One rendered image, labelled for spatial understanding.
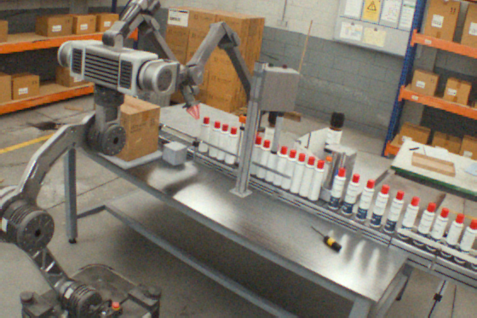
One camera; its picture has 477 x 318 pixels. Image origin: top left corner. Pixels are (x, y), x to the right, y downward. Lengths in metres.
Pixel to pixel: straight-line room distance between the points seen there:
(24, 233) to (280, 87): 1.26
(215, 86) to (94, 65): 4.02
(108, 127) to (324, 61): 5.09
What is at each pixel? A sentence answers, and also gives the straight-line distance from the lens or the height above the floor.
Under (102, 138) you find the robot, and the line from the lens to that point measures 1.88.
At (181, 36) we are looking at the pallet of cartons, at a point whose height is 1.03.
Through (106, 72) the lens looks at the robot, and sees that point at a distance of 1.81.
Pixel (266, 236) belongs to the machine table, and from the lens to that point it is 1.93.
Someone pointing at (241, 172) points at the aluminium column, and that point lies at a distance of 2.20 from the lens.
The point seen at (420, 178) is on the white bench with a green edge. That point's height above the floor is 0.75.
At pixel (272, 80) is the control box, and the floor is 1.43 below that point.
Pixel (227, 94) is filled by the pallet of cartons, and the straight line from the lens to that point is 5.71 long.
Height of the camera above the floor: 1.85
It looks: 20 degrees down
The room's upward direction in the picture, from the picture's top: 8 degrees clockwise
